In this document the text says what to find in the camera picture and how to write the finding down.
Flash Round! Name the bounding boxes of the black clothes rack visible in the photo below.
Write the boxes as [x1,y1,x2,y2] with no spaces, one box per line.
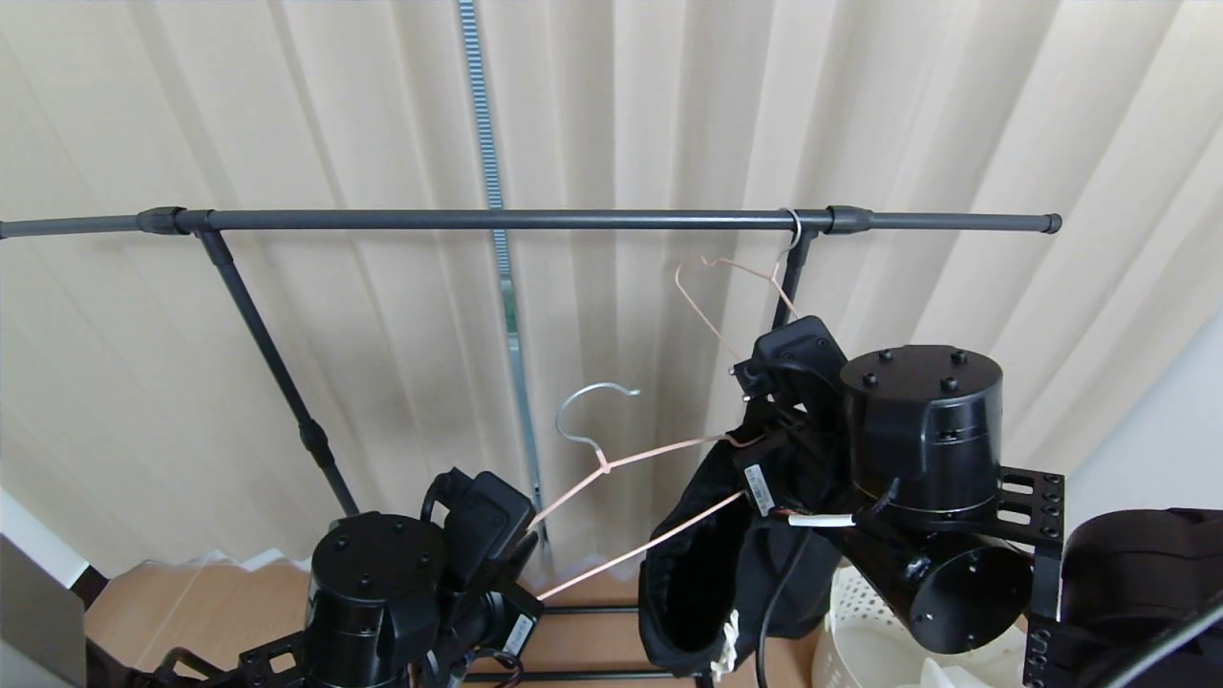
[0,204,1063,688]

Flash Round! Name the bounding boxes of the white laundry basket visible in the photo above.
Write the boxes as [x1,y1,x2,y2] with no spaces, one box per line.
[812,564,1034,688]

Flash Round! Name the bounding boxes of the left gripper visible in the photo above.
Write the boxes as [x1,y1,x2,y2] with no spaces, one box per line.
[411,578,547,688]

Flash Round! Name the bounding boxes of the black cable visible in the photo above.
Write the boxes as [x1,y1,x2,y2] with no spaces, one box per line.
[755,526,1223,688]

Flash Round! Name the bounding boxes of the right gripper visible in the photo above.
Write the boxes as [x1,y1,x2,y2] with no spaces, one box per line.
[731,425,1039,658]

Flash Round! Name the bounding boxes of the black shorts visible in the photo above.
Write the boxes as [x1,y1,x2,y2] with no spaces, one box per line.
[637,435,848,678]

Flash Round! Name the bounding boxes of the pink clothes hanger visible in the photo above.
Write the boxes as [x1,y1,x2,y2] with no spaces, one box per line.
[674,207,805,361]
[528,381,766,603]

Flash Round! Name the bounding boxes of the beige curtain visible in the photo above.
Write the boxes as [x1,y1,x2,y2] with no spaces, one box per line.
[0,0,1223,586]

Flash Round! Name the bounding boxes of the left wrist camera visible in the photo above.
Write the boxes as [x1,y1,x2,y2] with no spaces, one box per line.
[420,466,539,594]

